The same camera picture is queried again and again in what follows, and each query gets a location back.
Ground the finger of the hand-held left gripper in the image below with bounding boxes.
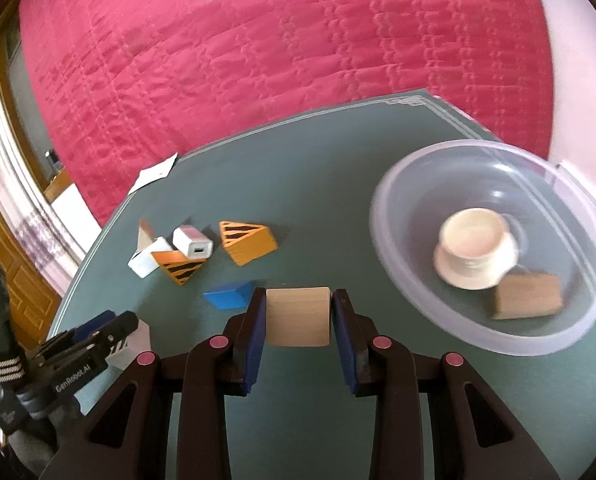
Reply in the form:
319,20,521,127
89,311,140,359
70,310,117,343

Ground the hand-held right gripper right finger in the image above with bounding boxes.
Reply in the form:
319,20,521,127
330,287,561,480

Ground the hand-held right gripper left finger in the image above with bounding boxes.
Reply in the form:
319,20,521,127
40,287,269,480

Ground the pale wooden cuboid block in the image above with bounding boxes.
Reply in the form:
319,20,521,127
109,322,151,368

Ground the wooden cube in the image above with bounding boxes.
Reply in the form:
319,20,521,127
265,287,333,348

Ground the blue wedge block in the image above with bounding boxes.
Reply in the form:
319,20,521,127
203,281,255,311

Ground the white charger adapter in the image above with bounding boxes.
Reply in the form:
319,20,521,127
172,226,214,261
128,236,174,279

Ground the small orange striped wedge block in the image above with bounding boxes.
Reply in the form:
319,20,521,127
150,250,205,287

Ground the clear plastic bowl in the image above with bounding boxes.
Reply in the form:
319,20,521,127
369,140,596,357

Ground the white round cup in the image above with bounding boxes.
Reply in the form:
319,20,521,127
433,208,521,291

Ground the brown wooden rectangular block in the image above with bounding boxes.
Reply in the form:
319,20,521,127
493,272,564,321

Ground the plain wooden triangular block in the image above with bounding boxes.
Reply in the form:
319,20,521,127
137,218,155,252

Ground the large orange striped wedge block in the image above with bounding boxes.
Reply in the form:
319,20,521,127
219,220,279,267

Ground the wooden door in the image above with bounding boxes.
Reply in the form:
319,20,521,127
0,175,64,356

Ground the green table mat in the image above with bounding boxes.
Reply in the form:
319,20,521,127
48,89,596,480

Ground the white paper sheet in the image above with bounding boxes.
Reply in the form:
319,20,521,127
128,152,180,196

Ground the white lace curtain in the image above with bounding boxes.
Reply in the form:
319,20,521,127
0,45,104,271

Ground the pink quilted blanket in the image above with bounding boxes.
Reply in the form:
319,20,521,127
18,0,554,231

